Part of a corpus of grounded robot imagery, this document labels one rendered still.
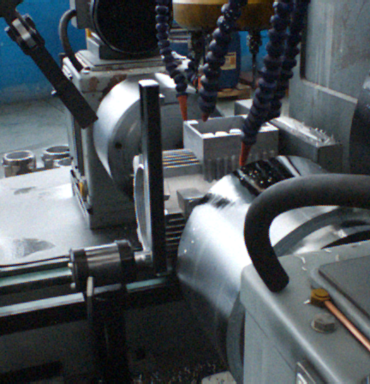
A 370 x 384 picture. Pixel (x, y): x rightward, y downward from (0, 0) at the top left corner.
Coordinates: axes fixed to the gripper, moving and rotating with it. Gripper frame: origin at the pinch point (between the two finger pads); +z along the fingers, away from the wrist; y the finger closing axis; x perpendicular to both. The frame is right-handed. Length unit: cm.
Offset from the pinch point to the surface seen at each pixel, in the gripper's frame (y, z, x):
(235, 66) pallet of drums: 461, 183, -145
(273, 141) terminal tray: -11.1, 18.9, -20.6
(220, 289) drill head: -40.4, 12.7, -1.2
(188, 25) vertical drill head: -8.7, -2.4, -18.9
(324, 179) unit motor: -62, -5, -9
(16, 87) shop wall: 551, 92, 47
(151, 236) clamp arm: -20.6, 14.2, 2.1
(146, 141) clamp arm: -20.5, 3.1, -4.4
